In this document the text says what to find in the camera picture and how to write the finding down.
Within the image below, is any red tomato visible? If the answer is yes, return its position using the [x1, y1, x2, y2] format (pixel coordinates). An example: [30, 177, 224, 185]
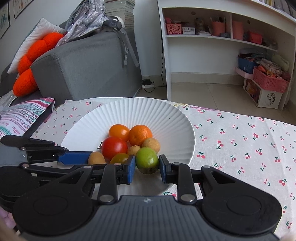
[100, 137, 128, 162]

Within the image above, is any orange cherry tomato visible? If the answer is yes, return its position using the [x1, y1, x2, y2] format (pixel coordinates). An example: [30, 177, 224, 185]
[108, 124, 130, 142]

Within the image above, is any green lime fruit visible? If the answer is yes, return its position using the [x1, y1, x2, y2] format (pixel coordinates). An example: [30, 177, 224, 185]
[135, 147, 159, 174]

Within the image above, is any small orange mandarin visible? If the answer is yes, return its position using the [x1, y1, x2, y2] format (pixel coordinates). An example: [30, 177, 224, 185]
[129, 125, 153, 146]

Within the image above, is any tan longan fruit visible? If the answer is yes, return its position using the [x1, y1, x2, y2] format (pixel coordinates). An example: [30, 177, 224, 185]
[88, 152, 106, 165]
[142, 138, 161, 154]

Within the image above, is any cherry print tablecloth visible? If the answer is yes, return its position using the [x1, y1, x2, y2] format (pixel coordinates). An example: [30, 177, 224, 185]
[33, 98, 295, 240]

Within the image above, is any orange plush cushion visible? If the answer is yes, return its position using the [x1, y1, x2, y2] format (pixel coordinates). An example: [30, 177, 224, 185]
[12, 32, 65, 98]

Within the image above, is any yellow green tomato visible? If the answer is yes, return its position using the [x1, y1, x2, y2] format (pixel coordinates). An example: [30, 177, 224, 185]
[110, 153, 129, 164]

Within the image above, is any white ribbed plate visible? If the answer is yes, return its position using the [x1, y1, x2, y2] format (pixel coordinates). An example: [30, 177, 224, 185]
[60, 97, 196, 196]

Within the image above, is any small tan longan middle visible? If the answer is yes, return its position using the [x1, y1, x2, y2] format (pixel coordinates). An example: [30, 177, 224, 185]
[127, 145, 141, 156]

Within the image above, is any tan longan fruit right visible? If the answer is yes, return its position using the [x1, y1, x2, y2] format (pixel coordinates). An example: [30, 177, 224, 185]
[142, 138, 161, 154]

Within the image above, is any grey sofa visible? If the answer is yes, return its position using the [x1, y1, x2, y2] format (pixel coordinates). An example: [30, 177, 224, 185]
[1, 28, 142, 105]

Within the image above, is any white printed storage box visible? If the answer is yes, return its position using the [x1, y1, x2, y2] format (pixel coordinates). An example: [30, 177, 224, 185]
[243, 78, 282, 109]

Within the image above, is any white pillow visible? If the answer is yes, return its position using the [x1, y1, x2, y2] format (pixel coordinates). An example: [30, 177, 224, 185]
[7, 18, 65, 74]

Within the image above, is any pink plastic basket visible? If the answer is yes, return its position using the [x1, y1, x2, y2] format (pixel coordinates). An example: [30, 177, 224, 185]
[253, 67, 289, 93]

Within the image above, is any blue storage bin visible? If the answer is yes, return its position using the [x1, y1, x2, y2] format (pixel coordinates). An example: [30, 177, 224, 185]
[238, 57, 257, 74]

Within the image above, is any silver patterned bag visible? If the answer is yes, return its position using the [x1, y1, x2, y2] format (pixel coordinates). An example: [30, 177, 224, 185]
[56, 0, 109, 47]

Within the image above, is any red small basket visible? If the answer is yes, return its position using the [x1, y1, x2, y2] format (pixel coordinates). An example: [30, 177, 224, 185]
[247, 31, 262, 45]

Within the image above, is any white shelf desk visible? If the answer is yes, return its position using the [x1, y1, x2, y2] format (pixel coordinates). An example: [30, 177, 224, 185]
[157, 0, 296, 112]

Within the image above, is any pink pen cup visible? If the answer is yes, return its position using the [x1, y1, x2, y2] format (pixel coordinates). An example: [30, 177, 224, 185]
[211, 21, 226, 37]

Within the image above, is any pink cup right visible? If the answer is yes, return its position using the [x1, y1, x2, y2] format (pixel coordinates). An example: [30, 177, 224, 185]
[232, 21, 244, 40]

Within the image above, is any small pink lattice basket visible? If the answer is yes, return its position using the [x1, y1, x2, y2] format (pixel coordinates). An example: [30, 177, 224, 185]
[166, 23, 182, 35]

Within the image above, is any black power cable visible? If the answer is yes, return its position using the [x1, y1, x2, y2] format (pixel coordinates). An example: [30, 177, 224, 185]
[142, 39, 168, 93]

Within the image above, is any wall picture frame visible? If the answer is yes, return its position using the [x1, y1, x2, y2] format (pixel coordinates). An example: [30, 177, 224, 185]
[0, 2, 10, 38]

